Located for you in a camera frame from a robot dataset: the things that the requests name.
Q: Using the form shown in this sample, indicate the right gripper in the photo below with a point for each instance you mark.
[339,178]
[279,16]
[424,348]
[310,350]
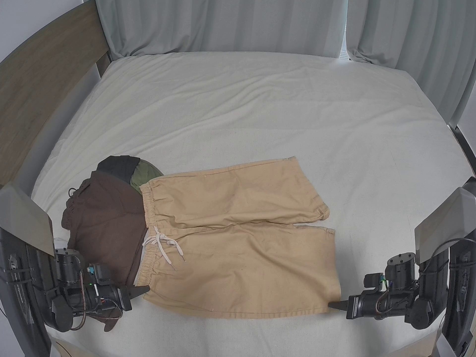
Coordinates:
[362,306]

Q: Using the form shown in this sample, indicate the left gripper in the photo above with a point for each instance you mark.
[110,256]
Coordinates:
[115,296]

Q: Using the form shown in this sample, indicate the beige shorts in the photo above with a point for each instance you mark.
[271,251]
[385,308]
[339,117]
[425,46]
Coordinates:
[241,244]

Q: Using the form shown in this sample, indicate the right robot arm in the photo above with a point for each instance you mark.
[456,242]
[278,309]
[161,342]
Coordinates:
[446,218]

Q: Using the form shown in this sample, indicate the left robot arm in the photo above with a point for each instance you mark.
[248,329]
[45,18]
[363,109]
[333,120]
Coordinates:
[22,218]

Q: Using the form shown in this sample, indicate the brown shorts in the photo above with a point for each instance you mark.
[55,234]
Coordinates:
[108,218]

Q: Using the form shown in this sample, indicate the green garment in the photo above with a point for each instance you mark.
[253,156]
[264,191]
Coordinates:
[145,175]

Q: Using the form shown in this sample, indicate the black garment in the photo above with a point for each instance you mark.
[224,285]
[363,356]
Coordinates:
[115,167]

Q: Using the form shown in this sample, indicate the bed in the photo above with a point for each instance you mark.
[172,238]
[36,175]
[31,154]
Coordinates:
[260,106]

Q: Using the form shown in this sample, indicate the window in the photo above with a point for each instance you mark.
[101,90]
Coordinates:
[344,53]

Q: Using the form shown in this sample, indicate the pale green curtain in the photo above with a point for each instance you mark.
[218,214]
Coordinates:
[223,13]
[409,20]

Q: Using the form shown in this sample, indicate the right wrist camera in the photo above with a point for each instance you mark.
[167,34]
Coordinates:
[373,281]

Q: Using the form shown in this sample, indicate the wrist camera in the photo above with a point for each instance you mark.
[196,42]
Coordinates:
[373,281]
[99,273]

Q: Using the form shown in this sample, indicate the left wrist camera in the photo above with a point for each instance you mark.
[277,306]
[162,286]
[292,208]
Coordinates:
[99,273]

